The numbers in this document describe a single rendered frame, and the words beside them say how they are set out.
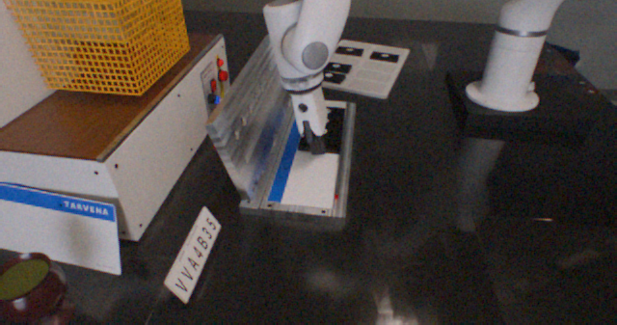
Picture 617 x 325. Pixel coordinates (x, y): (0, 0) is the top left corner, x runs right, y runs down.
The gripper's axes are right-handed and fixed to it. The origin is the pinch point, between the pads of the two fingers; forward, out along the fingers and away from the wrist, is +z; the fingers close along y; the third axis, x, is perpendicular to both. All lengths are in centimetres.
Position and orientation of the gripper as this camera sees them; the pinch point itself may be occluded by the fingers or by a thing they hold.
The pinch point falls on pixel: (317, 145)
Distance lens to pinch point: 82.5
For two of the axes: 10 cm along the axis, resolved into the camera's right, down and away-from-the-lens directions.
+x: -9.7, 0.7, 2.5
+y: 1.6, -6.0, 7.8
